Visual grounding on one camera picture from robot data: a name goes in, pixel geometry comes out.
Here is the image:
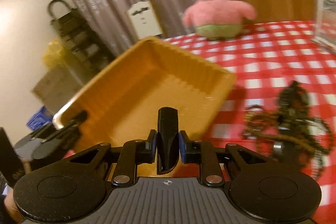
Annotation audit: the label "black glossy hair clip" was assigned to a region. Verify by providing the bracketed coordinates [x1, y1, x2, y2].
[157, 107, 179, 175]

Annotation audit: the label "clear framed sand picture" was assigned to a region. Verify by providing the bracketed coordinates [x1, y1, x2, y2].
[312, 0, 335, 53]

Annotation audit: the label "white miniature chair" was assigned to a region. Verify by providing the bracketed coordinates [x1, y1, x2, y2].
[127, 1, 163, 39]

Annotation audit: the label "orange plastic tray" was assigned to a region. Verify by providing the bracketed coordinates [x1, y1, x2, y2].
[53, 37, 236, 152]

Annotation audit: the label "red white checkered tablecloth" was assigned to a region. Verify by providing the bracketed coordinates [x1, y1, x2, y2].
[165, 20, 336, 209]

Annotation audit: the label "pink starfish plush toy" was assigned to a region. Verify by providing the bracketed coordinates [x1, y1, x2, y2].
[183, 0, 257, 40]

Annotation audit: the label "dark beaded necklace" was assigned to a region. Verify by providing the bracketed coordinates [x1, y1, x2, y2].
[241, 80, 334, 180]

